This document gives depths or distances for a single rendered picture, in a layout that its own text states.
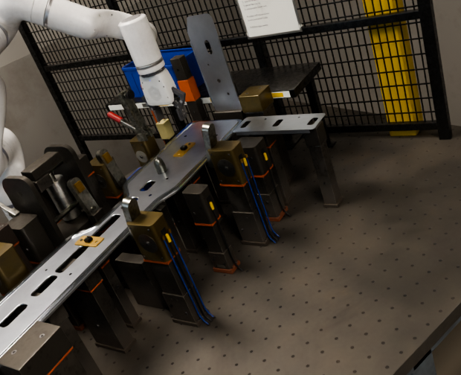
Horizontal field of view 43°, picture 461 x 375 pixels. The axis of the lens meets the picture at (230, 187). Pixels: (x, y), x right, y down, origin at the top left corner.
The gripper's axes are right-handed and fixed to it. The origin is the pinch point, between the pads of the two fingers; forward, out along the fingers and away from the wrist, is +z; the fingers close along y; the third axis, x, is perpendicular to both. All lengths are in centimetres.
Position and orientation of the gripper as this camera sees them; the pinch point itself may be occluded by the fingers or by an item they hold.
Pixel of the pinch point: (171, 116)
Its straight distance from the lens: 181.3
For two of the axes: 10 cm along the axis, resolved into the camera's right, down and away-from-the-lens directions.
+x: 4.9, -5.7, 6.6
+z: 3.1, 8.2, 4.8
